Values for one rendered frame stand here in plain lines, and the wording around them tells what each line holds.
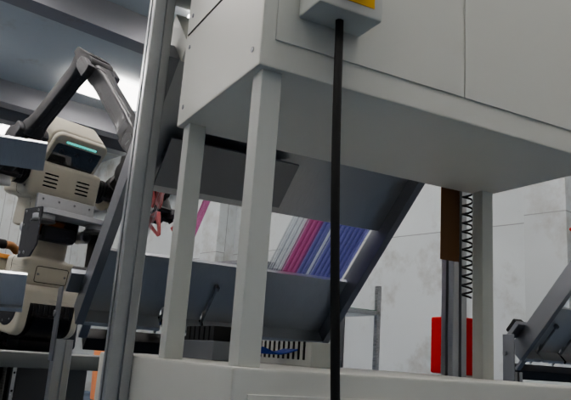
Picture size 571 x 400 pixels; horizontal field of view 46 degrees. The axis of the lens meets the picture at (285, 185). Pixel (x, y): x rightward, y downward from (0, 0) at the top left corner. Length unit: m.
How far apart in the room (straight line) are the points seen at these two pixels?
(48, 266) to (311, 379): 1.62
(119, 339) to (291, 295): 0.74
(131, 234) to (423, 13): 0.61
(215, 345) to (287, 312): 0.63
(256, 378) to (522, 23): 0.75
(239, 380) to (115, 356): 0.41
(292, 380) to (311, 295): 1.01
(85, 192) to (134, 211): 1.28
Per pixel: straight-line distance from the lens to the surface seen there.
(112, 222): 1.50
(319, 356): 1.27
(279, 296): 1.82
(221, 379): 0.84
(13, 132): 2.25
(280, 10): 0.93
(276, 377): 0.84
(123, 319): 1.19
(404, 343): 5.69
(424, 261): 5.64
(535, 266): 4.84
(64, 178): 2.43
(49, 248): 2.42
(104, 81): 1.94
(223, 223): 7.49
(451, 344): 1.55
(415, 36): 1.06
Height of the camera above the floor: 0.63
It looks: 14 degrees up
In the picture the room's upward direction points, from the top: 4 degrees clockwise
